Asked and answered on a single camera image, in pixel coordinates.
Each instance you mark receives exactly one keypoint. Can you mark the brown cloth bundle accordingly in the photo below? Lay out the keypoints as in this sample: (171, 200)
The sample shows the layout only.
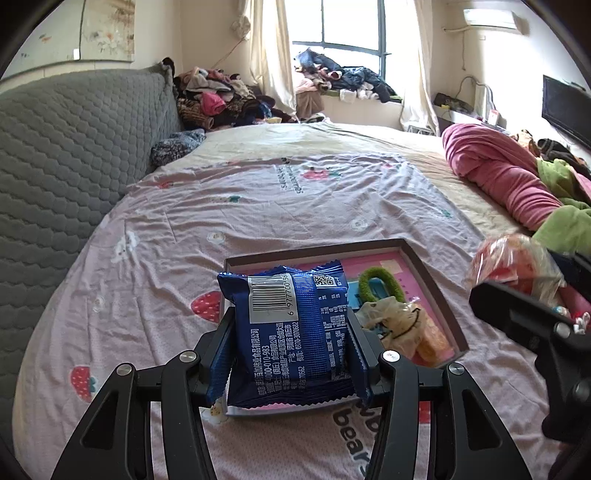
(310, 104)

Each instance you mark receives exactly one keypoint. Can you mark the pink printed bed sheet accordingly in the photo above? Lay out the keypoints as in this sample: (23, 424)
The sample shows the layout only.
(300, 207)

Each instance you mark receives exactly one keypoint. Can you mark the black television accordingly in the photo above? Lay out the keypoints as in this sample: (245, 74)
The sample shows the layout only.
(563, 110)

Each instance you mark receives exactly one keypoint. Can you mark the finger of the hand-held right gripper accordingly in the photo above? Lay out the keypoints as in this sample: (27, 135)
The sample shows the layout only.
(575, 267)
(508, 309)

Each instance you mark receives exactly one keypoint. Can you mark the wall painting panels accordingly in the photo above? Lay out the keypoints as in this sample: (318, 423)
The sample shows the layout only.
(101, 32)

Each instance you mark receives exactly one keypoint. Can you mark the cream curtain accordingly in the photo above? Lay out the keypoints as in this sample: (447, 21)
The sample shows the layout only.
(272, 55)
(425, 69)

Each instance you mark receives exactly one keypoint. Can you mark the green cloth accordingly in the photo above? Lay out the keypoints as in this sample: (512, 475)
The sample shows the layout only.
(568, 226)

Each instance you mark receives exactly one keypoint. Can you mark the white air conditioner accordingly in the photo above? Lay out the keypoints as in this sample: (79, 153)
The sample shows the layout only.
(489, 18)

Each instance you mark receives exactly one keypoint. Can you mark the red white round snack packet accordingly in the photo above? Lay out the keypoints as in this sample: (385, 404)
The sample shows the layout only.
(508, 258)

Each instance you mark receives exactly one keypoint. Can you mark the dark cardboard box tray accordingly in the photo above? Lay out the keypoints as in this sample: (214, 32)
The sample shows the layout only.
(438, 304)

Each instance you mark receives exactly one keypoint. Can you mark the pink blanket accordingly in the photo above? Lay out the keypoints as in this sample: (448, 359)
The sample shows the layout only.
(498, 175)

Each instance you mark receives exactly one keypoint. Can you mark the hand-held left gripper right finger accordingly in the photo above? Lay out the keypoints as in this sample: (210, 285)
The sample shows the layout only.
(364, 350)

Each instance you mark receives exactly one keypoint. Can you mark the blue snack packet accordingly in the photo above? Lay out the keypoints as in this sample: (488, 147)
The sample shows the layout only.
(286, 332)

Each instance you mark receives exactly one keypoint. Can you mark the pile of clothes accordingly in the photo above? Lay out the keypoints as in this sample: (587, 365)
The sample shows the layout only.
(217, 97)

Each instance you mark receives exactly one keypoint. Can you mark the beige bed sheet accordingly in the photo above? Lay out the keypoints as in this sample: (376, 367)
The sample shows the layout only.
(369, 138)

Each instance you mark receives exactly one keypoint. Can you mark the grey quilted headboard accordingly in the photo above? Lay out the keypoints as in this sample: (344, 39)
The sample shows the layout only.
(69, 161)

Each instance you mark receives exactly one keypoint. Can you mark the dark blue patterned cloth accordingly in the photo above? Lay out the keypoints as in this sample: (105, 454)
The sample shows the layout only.
(175, 147)

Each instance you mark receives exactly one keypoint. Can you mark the red white candy toy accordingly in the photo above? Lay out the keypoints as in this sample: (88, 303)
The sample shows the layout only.
(582, 321)

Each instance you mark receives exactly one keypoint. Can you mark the window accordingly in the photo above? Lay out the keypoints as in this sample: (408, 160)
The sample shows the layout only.
(351, 23)

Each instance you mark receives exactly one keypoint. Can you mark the dark clothes heap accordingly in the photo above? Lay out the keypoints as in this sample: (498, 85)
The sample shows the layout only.
(551, 147)

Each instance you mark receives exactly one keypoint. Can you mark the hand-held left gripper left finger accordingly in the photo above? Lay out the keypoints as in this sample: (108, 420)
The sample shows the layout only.
(217, 350)

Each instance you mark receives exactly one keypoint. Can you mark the cream mesh pouch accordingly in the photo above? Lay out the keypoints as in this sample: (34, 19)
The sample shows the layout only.
(392, 323)

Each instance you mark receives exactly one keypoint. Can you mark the long orange cake packet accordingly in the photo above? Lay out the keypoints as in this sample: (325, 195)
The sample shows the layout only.
(434, 344)

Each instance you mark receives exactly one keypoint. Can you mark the clothes heap on windowsill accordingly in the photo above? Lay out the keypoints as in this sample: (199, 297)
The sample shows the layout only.
(351, 78)

